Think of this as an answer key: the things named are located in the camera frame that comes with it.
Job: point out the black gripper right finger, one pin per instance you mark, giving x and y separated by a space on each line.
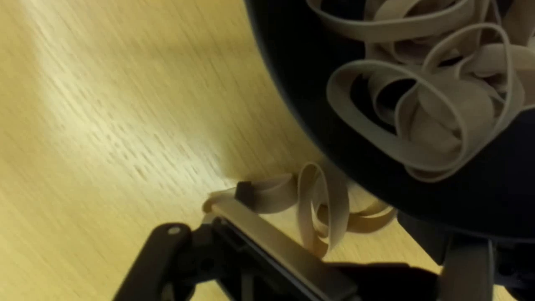
468 268

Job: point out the black bowl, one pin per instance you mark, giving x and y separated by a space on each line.
311 106

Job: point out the tan rubber bands pile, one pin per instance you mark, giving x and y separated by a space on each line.
445 111

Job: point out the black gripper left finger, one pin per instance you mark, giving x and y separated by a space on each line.
278 253

